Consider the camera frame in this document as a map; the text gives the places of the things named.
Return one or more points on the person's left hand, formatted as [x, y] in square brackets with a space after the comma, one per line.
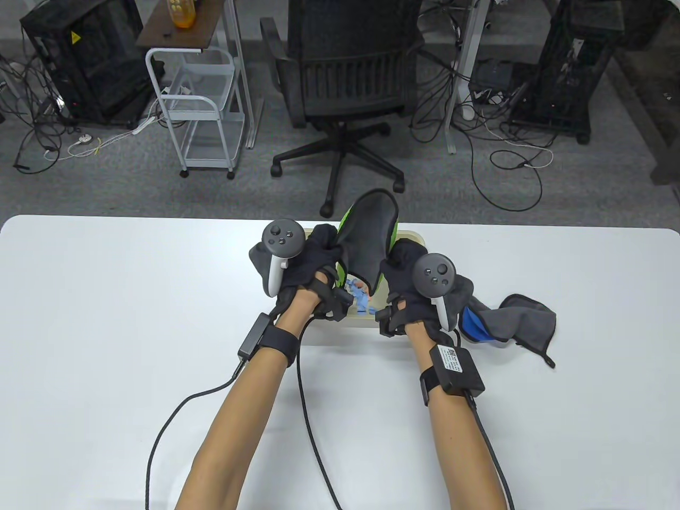
[316, 255]

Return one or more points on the person's right hand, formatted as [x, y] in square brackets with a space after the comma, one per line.
[401, 265]

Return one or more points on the grey green hand towel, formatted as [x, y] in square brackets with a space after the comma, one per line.
[366, 234]

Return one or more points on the blue grey hand towel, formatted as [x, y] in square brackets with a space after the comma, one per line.
[526, 324]

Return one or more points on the person's left forearm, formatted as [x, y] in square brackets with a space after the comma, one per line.
[239, 425]

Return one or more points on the person's right forearm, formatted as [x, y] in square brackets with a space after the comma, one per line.
[462, 451]

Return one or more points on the grey white right controller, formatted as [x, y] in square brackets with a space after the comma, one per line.
[433, 271]

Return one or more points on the grey white controller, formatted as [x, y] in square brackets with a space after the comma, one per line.
[281, 236]
[433, 271]

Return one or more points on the grey white left controller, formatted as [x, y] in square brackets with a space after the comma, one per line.
[281, 236]

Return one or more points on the beige plastic tray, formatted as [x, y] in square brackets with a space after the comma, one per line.
[364, 321]

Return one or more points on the black left wrist sensor box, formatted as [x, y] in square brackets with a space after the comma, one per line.
[254, 334]

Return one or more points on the black wrist sensor box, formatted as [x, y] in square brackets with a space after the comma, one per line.
[254, 334]
[457, 369]

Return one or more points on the black right wrist sensor box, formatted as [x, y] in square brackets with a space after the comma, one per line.
[457, 369]

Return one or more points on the black office chair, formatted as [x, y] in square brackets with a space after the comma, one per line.
[350, 69]

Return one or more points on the white rolling cart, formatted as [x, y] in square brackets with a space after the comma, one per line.
[186, 97]

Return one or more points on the white desk leg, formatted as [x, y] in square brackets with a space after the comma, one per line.
[239, 64]
[462, 69]

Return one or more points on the black box under desk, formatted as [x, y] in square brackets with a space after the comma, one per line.
[491, 74]

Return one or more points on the white power strip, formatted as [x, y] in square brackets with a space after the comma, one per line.
[144, 125]

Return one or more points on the brown wooden side table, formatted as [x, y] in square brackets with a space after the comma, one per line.
[207, 24]

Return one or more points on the black computer tower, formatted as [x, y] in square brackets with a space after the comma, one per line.
[568, 69]

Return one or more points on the white plug adapter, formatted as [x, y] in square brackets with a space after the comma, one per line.
[84, 139]

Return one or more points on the orange drink bottle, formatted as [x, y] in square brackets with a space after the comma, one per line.
[182, 16]

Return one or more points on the black tower with yellow sticker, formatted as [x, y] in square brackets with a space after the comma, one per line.
[90, 64]

